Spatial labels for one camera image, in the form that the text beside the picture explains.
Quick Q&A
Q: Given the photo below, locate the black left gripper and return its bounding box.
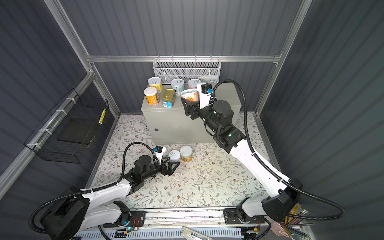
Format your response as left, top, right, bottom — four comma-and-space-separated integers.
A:
142, 155, 180, 182

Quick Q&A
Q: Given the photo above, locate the orange can pull-tab lid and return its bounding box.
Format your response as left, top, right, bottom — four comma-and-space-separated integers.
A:
181, 89, 199, 102

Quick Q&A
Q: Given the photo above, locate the pink can white lid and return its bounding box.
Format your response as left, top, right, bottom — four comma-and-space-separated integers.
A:
168, 150, 181, 162

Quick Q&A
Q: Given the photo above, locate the gold rectangular tin can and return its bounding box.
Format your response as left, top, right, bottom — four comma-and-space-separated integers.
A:
162, 89, 176, 109

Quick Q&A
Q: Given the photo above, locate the blue can white lid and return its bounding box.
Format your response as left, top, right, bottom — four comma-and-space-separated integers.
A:
171, 79, 185, 96

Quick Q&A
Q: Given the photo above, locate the orange green can plastic lid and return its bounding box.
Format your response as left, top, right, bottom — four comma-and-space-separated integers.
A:
180, 146, 193, 162

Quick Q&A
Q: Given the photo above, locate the yellow orange can plastic lid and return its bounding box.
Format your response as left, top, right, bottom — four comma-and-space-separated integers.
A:
144, 87, 159, 106

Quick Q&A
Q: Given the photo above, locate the yellow can pull-tab lid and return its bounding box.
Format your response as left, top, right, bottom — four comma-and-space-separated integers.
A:
148, 77, 163, 93

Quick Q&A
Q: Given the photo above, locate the pink can pull-tab lid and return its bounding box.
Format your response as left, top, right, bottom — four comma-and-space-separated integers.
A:
188, 79, 202, 89

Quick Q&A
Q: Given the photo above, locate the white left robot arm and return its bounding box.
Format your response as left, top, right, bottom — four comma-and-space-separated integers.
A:
40, 155, 180, 240

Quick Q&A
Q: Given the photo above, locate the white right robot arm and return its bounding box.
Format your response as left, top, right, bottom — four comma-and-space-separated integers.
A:
181, 98, 299, 222

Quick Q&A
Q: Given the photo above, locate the grey metal cabinet box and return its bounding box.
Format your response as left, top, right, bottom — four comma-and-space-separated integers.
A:
141, 83, 242, 146

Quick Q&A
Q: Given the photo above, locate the yellow tag on basket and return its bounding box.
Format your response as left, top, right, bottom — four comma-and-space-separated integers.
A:
99, 108, 106, 125

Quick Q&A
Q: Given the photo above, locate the pink cup with pencils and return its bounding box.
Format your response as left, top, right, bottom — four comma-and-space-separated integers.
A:
266, 217, 315, 240

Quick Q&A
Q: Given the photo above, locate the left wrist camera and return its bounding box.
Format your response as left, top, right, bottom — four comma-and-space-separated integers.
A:
154, 146, 167, 164

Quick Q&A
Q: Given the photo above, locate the white wire mesh basket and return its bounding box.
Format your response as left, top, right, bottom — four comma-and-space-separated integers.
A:
153, 59, 222, 84

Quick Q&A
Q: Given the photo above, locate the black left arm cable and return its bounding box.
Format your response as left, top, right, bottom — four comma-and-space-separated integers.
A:
28, 141, 158, 235

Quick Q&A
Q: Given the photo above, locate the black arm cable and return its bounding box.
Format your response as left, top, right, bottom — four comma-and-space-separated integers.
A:
211, 79, 346, 221
28, 141, 158, 235

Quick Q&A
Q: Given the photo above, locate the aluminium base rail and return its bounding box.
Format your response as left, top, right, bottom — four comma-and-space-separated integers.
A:
59, 205, 271, 240

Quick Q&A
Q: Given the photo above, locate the black wire basket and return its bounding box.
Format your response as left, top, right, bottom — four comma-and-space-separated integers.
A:
24, 91, 109, 164

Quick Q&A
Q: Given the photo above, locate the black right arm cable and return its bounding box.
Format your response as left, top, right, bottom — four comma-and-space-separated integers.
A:
211, 79, 346, 221

